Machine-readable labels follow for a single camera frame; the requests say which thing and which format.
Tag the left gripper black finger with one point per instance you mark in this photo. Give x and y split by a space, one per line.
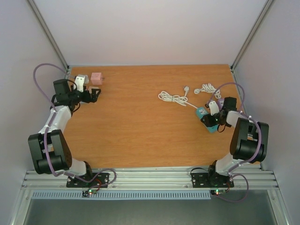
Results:
94 97
96 90

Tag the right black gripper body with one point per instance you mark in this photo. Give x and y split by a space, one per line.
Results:
213 123

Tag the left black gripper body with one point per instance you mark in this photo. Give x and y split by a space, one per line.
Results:
87 99

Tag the teal power strip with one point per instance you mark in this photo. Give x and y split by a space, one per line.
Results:
201 112

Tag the large pink cube plug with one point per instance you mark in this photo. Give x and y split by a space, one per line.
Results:
97 78

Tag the purple power strip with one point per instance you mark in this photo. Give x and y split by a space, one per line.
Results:
220 103

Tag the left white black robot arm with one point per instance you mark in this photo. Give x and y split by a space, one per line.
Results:
49 149

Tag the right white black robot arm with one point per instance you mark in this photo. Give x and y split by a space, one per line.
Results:
248 145

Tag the right small circuit board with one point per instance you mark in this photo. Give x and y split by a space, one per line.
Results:
218 192

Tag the small circuit board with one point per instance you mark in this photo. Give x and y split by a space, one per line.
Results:
218 192
89 192

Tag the left small circuit board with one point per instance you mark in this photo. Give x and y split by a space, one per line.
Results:
89 192

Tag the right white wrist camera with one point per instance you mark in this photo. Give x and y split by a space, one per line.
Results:
213 107

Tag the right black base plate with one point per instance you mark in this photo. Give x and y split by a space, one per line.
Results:
204 180

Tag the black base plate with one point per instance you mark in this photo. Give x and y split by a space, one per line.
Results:
204 180
102 178

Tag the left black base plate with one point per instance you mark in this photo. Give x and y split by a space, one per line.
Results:
102 178

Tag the aluminium front rail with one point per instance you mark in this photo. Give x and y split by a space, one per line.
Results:
150 179

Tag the blue slotted cable duct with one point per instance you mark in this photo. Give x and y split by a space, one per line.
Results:
123 195

